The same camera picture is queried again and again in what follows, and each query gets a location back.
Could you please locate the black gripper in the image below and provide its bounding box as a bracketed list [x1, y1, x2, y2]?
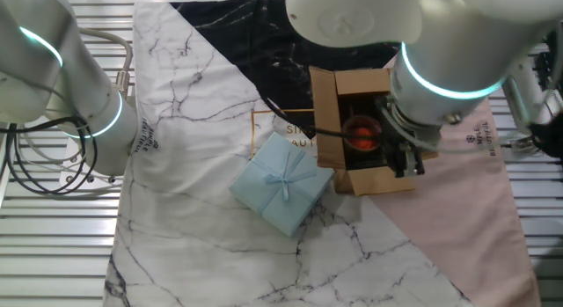
[382, 133, 426, 179]

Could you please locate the brown cardboard box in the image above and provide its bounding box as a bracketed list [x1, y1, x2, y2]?
[309, 65, 440, 197]

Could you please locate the light blue ribboned gift box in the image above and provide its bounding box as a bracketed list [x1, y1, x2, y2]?
[228, 131, 335, 238]

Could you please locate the black ribbed object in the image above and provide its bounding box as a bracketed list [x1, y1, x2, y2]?
[347, 151, 388, 170]

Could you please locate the orange mini basketball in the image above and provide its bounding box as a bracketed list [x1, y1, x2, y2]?
[347, 124, 378, 150]

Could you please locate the brown packing tape roll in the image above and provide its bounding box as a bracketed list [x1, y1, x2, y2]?
[341, 114, 383, 153]

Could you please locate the black keyboard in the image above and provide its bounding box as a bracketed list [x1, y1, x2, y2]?
[534, 32, 563, 91]

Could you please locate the marble and pink pattern cloth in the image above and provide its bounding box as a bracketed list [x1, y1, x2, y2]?
[103, 0, 542, 307]

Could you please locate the small silver camera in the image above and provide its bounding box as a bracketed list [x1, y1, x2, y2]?
[509, 135, 536, 152]

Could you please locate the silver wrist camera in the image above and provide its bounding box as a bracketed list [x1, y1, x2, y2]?
[501, 64, 559, 132]

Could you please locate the thick grey base cable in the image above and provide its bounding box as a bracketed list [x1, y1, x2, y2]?
[74, 26, 135, 99]

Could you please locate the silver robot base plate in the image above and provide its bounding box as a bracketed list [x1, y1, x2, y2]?
[59, 137, 125, 188]

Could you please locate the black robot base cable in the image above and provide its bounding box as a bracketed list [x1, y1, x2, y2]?
[0, 116, 99, 196]
[0, 121, 91, 188]

